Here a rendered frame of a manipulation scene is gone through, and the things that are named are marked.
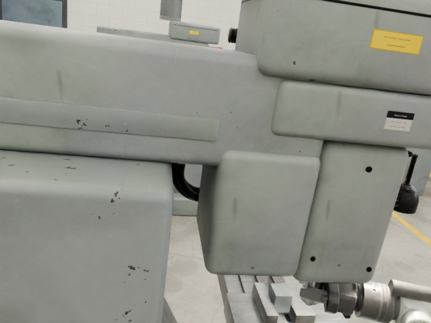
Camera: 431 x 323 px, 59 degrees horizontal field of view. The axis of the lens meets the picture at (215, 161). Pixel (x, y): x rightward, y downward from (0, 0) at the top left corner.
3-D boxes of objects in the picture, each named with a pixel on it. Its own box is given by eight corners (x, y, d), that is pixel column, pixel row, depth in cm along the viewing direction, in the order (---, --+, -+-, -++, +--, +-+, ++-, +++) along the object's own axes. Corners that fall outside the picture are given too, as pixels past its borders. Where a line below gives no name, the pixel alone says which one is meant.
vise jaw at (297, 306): (295, 293, 123) (297, 282, 122) (313, 326, 109) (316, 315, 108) (278, 293, 122) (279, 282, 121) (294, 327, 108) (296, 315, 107)
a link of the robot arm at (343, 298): (327, 260, 96) (376, 270, 94) (319, 292, 99) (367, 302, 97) (331, 290, 84) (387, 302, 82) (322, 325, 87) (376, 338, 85)
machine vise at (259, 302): (324, 310, 127) (331, 282, 124) (345, 345, 113) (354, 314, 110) (222, 311, 121) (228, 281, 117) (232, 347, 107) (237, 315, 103)
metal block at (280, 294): (282, 299, 117) (286, 283, 116) (289, 313, 112) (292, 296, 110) (266, 299, 116) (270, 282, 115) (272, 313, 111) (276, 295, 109)
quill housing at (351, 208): (335, 240, 101) (365, 124, 91) (376, 289, 81) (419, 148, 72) (267, 237, 98) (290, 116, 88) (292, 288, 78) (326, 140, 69)
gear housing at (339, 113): (374, 123, 93) (384, 82, 90) (442, 152, 71) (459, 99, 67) (242, 109, 88) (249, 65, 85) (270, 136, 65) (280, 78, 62)
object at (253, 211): (267, 223, 99) (285, 126, 91) (297, 281, 76) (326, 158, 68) (194, 219, 96) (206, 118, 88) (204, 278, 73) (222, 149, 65)
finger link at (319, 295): (301, 284, 90) (328, 290, 89) (298, 296, 91) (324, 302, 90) (301, 289, 88) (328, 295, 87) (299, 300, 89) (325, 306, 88)
